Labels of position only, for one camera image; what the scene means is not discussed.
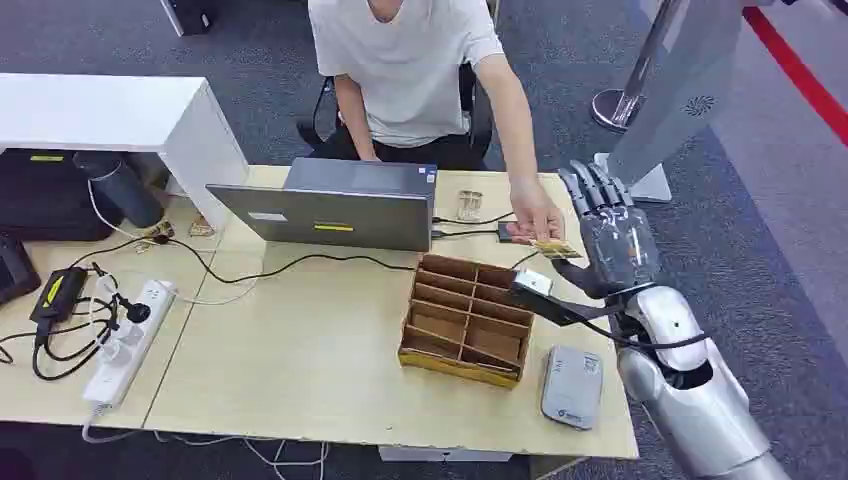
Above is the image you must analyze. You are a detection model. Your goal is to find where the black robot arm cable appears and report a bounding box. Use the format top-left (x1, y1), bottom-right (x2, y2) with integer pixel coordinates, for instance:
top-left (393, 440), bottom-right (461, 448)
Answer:
top-left (568, 309), bottom-right (711, 352)

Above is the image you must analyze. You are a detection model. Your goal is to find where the yellow printed card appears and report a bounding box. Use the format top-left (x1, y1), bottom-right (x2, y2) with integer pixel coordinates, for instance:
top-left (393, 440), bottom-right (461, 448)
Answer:
top-left (529, 239), bottom-right (585, 262)

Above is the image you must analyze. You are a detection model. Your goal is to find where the thin white cable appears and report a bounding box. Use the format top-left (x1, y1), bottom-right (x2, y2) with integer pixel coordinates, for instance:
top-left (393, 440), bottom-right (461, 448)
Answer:
top-left (86, 178), bottom-right (264, 308)

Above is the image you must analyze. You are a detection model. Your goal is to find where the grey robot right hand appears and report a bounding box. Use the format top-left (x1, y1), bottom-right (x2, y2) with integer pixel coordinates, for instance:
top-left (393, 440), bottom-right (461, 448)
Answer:
top-left (551, 159), bottom-right (662, 301)

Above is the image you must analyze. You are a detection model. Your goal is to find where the black usb cable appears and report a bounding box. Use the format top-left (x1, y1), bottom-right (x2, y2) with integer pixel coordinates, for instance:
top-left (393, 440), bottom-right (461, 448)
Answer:
top-left (431, 227), bottom-right (501, 239)
top-left (431, 211), bottom-right (517, 227)

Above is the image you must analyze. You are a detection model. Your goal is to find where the flat grey rounded device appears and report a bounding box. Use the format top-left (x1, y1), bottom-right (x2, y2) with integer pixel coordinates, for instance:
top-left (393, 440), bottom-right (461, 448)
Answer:
top-left (539, 344), bottom-right (605, 433)

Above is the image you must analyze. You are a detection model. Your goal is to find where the dark grey drink bottle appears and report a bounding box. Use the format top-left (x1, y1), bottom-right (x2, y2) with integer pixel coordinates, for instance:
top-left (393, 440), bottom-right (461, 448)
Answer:
top-left (72, 150), bottom-right (166, 231)

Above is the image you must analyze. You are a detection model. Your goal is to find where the black power plug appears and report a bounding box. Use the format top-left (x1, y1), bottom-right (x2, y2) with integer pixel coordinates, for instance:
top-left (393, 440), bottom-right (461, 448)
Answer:
top-left (115, 292), bottom-right (153, 326)

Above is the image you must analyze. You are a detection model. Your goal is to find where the white side desk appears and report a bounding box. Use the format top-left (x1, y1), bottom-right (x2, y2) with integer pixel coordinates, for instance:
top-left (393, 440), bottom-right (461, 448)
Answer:
top-left (0, 72), bottom-right (251, 231)

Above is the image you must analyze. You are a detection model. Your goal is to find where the small black usb hub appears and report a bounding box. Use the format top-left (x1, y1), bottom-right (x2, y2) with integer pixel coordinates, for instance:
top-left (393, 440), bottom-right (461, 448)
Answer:
top-left (496, 221), bottom-right (533, 244)

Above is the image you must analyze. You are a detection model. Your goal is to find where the black laptop charger brick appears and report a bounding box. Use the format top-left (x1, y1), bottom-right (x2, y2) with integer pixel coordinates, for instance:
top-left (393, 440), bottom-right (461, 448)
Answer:
top-left (29, 266), bottom-right (89, 325)

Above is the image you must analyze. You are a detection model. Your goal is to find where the wooden compartment card box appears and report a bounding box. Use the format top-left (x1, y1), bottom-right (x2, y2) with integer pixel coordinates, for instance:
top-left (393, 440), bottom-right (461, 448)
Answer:
top-left (397, 252), bottom-right (537, 391)

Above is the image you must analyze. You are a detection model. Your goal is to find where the white power strip cord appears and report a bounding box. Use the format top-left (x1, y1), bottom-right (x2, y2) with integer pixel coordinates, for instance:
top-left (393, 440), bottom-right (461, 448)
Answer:
top-left (80, 402), bottom-right (331, 480)

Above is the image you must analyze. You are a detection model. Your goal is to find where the chrome stanchion post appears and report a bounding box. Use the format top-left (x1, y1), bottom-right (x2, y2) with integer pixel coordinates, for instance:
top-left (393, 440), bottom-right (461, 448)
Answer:
top-left (590, 0), bottom-right (685, 132)

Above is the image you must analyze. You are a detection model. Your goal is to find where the long black charger cable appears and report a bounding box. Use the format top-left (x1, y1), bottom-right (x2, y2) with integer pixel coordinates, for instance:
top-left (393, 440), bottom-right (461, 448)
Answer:
top-left (68, 236), bottom-right (417, 287)

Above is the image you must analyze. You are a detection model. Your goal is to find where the black carry case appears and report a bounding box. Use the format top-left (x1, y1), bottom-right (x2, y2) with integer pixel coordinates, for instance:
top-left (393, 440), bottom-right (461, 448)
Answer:
top-left (0, 147), bottom-right (125, 244)

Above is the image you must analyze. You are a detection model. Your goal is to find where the black box with white edge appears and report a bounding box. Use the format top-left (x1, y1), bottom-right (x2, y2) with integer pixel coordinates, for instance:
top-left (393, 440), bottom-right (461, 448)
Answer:
top-left (160, 0), bottom-right (217, 38)

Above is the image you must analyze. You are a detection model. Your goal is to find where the black flat device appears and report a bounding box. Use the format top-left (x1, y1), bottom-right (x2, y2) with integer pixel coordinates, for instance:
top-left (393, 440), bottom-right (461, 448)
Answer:
top-left (0, 234), bottom-right (43, 308)

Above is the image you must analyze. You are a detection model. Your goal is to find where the grey standing sign board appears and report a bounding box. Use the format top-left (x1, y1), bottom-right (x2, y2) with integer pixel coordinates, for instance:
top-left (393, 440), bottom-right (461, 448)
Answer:
top-left (593, 0), bottom-right (747, 204)

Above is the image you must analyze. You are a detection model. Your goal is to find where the grey laptop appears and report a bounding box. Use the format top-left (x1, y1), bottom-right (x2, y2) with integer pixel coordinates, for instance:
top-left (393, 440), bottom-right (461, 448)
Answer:
top-left (205, 156), bottom-right (439, 254)

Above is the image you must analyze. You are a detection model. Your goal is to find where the tangled black power cable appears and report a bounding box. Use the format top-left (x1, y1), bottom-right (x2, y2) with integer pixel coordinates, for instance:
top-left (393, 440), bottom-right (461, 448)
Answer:
top-left (0, 291), bottom-right (122, 383)

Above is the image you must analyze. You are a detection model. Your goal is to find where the person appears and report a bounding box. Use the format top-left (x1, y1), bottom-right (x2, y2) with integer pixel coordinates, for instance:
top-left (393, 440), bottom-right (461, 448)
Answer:
top-left (307, 0), bottom-right (506, 171)

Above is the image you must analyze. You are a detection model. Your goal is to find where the small clear plastic holder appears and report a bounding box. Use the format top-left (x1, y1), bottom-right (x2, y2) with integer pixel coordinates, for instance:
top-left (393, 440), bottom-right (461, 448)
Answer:
top-left (456, 189), bottom-right (484, 223)

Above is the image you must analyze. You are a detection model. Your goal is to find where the person's left hand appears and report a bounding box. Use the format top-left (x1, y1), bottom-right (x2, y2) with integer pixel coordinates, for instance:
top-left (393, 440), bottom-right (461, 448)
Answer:
top-left (507, 176), bottom-right (568, 246)

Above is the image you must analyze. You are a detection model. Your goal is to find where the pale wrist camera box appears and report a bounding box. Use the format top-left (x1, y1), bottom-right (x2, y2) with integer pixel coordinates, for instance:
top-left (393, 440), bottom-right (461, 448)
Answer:
top-left (512, 268), bottom-right (555, 298)

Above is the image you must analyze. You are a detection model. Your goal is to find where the black office chair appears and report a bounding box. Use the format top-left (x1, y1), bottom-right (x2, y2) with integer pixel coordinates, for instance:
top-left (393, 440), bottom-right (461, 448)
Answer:
top-left (295, 62), bottom-right (496, 172)

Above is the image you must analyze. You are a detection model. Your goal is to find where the white power strip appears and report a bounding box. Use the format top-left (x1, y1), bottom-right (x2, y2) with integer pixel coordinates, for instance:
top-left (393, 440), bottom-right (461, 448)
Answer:
top-left (81, 278), bottom-right (178, 407)

